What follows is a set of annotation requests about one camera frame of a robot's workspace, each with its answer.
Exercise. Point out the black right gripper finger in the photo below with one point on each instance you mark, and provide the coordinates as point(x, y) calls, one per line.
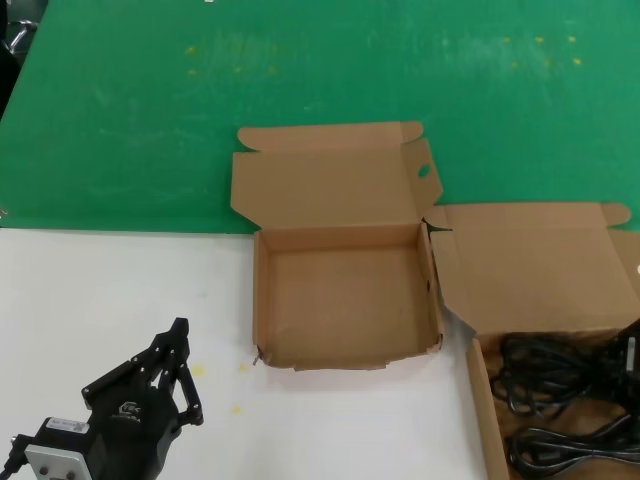
point(631, 352)

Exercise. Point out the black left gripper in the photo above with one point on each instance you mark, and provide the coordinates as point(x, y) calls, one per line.
point(127, 420)

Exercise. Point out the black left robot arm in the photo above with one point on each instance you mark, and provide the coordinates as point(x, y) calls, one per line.
point(67, 440)

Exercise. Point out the empty open cardboard box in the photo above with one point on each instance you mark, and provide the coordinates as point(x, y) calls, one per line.
point(340, 295)

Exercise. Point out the green felt table mat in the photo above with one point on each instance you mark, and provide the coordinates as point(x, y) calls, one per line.
point(320, 75)

